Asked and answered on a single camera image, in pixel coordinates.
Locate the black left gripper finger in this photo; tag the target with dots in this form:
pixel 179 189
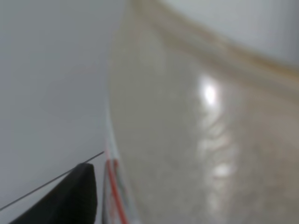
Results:
pixel 72 201

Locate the clear drink bottle pink label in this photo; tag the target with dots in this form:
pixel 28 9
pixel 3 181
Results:
pixel 205 131

